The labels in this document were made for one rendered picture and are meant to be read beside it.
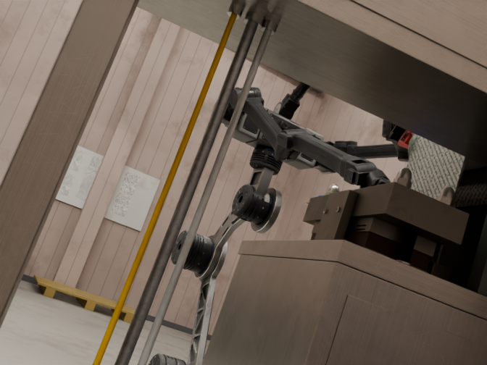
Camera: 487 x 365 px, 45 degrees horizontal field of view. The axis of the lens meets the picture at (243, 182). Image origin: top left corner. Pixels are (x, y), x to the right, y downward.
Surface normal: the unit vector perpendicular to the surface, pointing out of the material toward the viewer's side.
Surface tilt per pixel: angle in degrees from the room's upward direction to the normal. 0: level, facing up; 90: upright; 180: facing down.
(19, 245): 90
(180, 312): 90
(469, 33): 90
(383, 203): 90
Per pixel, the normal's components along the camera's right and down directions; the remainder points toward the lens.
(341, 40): -0.33, 0.92
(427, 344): 0.26, -0.10
